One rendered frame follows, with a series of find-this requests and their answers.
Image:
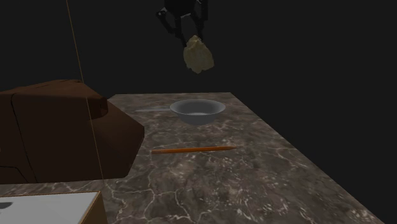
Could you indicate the pale yellow lump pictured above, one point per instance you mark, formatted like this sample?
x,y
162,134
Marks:
x,y
198,56

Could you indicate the white topped wooden box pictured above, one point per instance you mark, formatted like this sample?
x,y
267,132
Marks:
x,y
46,208

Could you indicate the large dark brown angular block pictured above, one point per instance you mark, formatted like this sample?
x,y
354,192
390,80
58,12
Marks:
x,y
62,130

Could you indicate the orange pencil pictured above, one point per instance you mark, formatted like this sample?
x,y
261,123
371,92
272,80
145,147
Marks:
x,y
192,149

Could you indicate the grey bowl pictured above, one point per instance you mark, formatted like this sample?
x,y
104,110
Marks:
x,y
197,110

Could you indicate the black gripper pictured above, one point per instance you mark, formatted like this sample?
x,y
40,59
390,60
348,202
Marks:
x,y
183,5

